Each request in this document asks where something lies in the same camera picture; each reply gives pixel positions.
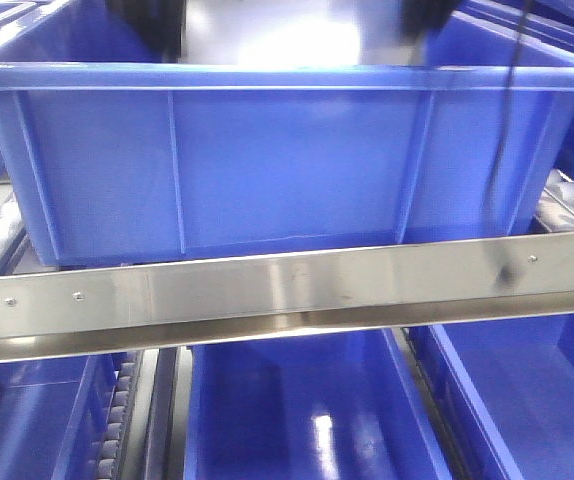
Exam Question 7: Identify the large blue plastic box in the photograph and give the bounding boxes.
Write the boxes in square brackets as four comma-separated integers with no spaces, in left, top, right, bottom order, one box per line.
[0,1,574,266]

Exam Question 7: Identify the blue bin lower centre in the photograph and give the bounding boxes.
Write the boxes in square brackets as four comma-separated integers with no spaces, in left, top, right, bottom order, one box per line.
[184,329,451,479]

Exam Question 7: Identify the blue bin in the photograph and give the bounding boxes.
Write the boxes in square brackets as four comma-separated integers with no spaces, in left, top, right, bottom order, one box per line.
[0,354,117,479]
[408,314,574,479]
[184,329,451,479]

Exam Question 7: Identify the blue bin lower right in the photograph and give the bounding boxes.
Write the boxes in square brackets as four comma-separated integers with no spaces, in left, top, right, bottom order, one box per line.
[408,314,574,479]

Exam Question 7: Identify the blue bin lower left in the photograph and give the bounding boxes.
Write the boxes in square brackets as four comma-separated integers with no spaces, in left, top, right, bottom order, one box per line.
[0,354,117,479]

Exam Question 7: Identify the steel shelf rail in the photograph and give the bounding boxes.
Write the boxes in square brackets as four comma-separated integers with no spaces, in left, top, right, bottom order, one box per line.
[0,232,574,362]

